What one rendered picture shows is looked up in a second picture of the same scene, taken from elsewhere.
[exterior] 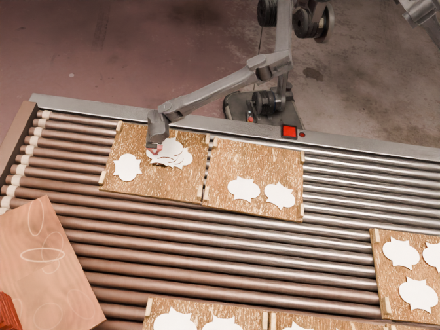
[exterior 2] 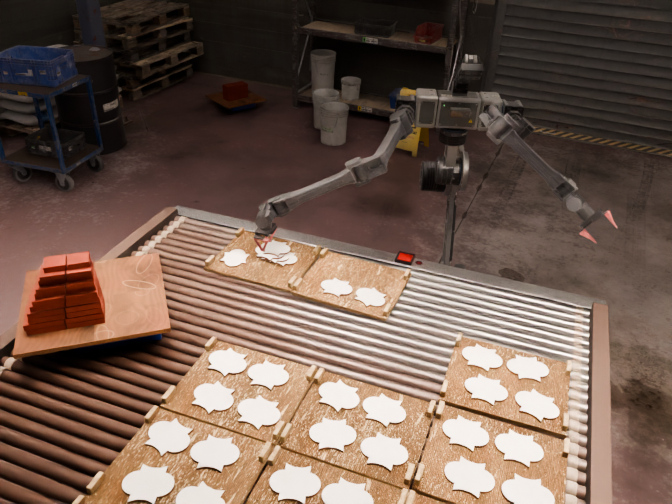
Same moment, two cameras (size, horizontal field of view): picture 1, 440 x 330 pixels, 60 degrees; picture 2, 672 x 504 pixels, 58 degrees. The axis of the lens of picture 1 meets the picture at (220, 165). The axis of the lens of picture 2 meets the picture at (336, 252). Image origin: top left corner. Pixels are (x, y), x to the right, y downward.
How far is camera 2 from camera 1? 1.39 m
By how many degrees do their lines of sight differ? 28
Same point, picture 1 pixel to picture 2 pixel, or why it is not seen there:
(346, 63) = (560, 269)
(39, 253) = (137, 283)
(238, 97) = not seen: hidden behind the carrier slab
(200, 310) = (255, 356)
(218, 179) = (315, 278)
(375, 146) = (498, 281)
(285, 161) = (389, 276)
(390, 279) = (460, 374)
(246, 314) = (297, 367)
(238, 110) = not seen: hidden behind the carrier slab
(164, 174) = (266, 267)
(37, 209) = (147, 259)
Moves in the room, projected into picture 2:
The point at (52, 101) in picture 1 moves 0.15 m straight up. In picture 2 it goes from (190, 212) to (188, 185)
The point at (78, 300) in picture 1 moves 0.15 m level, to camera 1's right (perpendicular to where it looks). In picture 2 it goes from (154, 313) to (189, 325)
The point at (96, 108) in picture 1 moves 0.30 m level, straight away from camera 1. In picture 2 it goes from (226, 220) to (231, 192)
